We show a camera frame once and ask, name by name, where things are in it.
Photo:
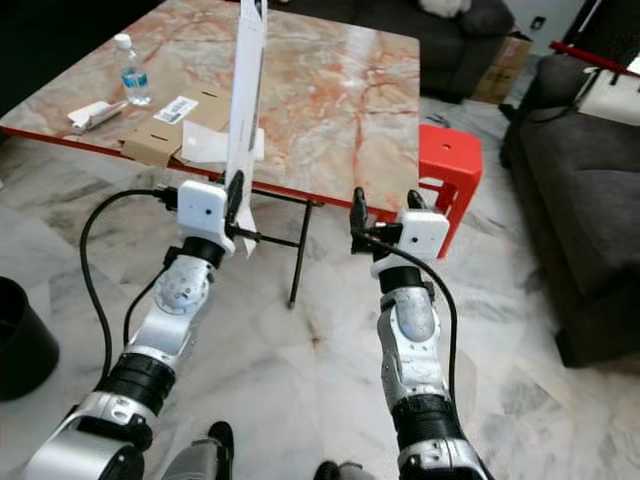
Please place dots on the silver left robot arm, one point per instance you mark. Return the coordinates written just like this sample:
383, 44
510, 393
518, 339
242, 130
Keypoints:
175, 300

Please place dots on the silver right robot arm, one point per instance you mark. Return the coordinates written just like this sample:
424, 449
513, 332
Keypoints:
415, 320

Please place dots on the black rubbish bin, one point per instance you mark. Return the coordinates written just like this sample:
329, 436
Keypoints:
25, 350

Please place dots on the red plastic stool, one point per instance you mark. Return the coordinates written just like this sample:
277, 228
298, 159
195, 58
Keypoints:
448, 165

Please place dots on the black metal table legs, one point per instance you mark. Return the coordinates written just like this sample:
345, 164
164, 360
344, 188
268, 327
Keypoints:
300, 255

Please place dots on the white paper sheet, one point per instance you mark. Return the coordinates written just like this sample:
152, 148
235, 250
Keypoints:
205, 145

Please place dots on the flat brown cardboard box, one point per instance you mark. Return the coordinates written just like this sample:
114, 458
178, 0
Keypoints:
208, 108

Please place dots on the marble table with red edge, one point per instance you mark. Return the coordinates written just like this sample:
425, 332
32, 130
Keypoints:
340, 100

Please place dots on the dark grey armchair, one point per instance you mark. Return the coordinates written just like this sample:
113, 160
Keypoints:
450, 50

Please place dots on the brown cardboard carton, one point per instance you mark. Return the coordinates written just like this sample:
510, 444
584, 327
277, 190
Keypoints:
503, 68

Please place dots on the clear plastic water bottle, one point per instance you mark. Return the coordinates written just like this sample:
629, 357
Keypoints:
134, 78

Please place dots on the dark grey fabric sofa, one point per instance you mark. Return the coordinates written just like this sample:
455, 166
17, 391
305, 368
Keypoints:
580, 230

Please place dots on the crumpled white paper wrapper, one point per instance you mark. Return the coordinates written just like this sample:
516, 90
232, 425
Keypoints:
90, 116

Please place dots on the white plush toy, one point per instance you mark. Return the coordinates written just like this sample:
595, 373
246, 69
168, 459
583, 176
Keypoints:
445, 6

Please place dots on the robot left leg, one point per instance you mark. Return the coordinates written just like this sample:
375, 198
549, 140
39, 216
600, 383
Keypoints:
205, 455

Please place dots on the robot leg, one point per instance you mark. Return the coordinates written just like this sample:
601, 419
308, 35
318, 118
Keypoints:
345, 471
205, 455

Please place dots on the white bag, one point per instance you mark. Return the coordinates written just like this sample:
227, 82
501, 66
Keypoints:
610, 98

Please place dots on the red bar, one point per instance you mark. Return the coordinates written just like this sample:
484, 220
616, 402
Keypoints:
590, 56

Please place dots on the robot right leg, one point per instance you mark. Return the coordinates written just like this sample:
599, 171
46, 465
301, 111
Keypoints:
345, 471

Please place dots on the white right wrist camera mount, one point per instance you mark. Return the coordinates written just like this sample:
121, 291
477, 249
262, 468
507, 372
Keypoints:
425, 232

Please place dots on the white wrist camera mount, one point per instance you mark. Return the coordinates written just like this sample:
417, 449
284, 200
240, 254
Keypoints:
425, 232
203, 210

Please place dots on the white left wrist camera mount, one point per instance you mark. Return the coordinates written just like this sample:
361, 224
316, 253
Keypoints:
203, 210

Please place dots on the wall socket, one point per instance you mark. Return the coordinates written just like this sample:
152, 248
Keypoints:
538, 22

